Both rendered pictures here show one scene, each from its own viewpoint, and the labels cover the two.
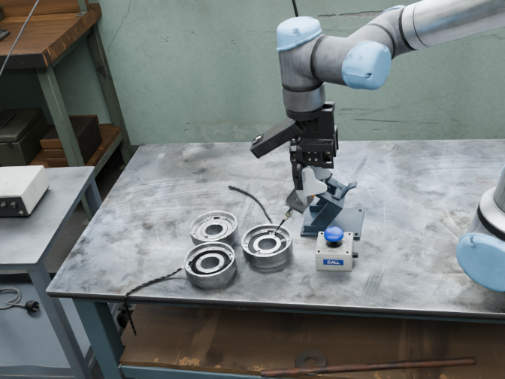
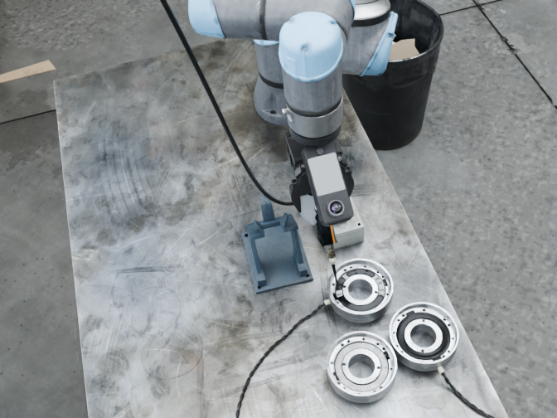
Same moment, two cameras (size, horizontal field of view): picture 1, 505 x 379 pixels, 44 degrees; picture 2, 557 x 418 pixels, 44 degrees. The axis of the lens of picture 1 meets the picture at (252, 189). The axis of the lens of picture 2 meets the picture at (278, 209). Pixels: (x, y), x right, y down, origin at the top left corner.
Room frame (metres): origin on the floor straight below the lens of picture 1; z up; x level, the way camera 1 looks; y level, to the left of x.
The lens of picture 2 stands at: (1.35, 0.45, 1.80)
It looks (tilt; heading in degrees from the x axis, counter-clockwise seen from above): 52 degrees down; 244
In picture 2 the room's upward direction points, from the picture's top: 8 degrees counter-clockwise
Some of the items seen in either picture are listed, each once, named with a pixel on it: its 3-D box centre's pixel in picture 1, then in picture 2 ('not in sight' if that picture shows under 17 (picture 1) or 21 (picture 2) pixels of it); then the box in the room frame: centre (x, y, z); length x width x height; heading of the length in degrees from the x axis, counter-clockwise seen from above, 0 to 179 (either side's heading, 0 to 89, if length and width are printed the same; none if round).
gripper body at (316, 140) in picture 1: (311, 134); (315, 147); (1.00, -0.12, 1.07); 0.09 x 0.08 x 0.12; 71
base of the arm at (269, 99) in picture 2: not in sight; (288, 82); (0.84, -0.48, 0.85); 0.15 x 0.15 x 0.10
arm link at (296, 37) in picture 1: (301, 53); (312, 62); (1.00, -0.12, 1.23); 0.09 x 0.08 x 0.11; 46
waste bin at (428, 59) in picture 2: not in sight; (385, 77); (0.22, -0.93, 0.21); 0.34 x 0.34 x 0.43
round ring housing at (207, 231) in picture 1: (214, 232); (361, 368); (1.07, 0.10, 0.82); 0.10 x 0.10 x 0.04
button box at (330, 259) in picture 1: (337, 250); (337, 221); (0.94, -0.15, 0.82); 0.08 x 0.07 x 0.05; 74
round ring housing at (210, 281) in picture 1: (210, 265); (423, 337); (0.96, 0.11, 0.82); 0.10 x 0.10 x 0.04
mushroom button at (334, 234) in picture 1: (334, 241); not in sight; (0.95, -0.14, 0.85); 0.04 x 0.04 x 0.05
